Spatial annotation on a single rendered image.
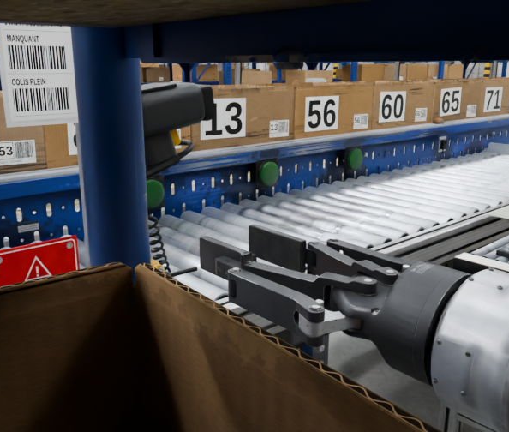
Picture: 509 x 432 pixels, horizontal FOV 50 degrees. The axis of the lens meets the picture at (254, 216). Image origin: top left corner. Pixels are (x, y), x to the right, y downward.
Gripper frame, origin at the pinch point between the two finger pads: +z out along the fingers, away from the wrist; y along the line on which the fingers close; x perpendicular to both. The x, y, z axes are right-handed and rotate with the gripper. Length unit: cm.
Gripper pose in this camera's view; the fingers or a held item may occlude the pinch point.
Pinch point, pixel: (249, 253)
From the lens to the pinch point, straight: 49.2
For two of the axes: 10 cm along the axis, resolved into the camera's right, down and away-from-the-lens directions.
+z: -6.6, -2.0, 7.3
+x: 0.0, 9.7, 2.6
